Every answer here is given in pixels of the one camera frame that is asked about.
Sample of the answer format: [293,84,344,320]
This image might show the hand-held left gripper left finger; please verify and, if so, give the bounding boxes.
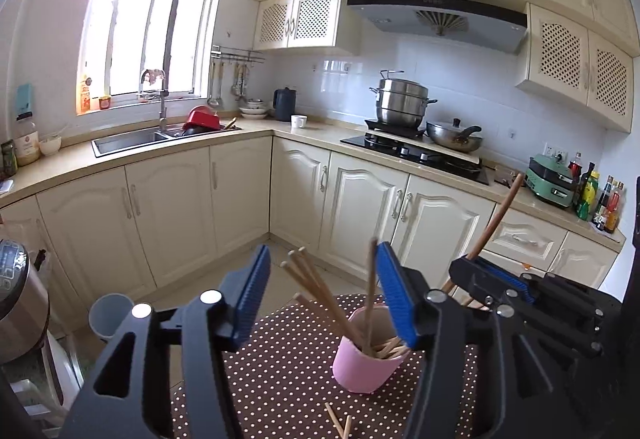
[60,244,273,439]

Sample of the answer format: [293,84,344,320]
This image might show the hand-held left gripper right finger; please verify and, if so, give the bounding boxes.
[374,241,566,439]

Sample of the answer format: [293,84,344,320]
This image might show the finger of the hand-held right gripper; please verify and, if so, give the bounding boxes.
[479,261,623,339]
[449,258,601,360]

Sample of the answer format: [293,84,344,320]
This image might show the bundle of chopsticks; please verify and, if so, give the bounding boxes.
[280,246,411,360]

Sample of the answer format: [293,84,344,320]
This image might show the pink cup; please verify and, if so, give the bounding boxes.
[331,306,412,395]

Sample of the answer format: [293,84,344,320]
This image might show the hanging kitchen utensils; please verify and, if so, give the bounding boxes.
[231,63,251,100]

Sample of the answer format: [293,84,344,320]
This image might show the brown polka dot tablecloth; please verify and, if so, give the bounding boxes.
[170,291,481,439]

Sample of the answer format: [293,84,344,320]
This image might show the cream stove base cabinets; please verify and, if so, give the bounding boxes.
[270,136,621,300]

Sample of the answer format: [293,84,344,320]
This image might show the green electric cooker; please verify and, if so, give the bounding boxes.
[527,154,581,208]

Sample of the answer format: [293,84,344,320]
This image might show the cream sink base cabinets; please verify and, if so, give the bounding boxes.
[0,134,273,335]

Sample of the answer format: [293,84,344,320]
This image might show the black gas stove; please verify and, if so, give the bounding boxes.
[340,133,491,185]

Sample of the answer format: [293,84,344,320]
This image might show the group of condiment bottles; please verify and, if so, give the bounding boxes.
[570,152,626,235]

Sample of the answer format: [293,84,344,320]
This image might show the steel wok with lid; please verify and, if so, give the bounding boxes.
[426,118,484,154]

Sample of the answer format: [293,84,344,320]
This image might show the grey waste bin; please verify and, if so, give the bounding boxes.
[89,294,135,345]

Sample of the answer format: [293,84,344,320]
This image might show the black induction cooker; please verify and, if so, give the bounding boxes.
[364,118,428,140]

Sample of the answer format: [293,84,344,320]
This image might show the red basin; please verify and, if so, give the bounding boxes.
[182,106,221,132]

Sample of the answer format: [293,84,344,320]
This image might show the stack of white bowls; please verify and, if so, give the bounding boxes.
[238,98,269,119]

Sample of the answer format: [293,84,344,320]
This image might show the steel steamer pot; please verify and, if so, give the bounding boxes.
[370,70,438,129]

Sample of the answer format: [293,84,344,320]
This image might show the dark blue kettle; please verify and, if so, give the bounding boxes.
[273,87,298,122]

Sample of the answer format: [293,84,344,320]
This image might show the hanging steel ladle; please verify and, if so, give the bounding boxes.
[207,62,222,107]

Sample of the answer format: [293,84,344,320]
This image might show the stainless steel sink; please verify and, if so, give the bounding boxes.
[91,123,242,157]

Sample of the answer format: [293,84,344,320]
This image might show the steel kitchen faucet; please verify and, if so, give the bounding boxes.
[137,68,170,132]

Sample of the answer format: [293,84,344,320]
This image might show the white stand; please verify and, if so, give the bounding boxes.
[10,334,86,425]

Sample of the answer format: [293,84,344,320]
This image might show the silver rice cooker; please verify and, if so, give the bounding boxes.
[0,239,51,365]

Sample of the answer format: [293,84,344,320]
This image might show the large lattice door cabinet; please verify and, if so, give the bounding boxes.
[515,3,636,134]

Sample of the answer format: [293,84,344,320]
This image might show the grey range hood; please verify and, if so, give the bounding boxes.
[346,0,529,55]

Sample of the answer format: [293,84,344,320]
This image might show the plastic jar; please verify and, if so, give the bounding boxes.
[14,119,40,166]

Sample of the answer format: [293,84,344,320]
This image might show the small lattice door cabinet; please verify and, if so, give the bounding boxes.
[252,0,362,56]

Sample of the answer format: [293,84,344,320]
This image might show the barred kitchen window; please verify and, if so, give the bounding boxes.
[77,0,228,115]

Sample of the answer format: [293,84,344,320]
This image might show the wall utensil rack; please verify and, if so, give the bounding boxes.
[211,45,266,66]

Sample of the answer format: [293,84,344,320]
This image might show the light blue wall holder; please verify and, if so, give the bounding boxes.
[15,84,35,121]

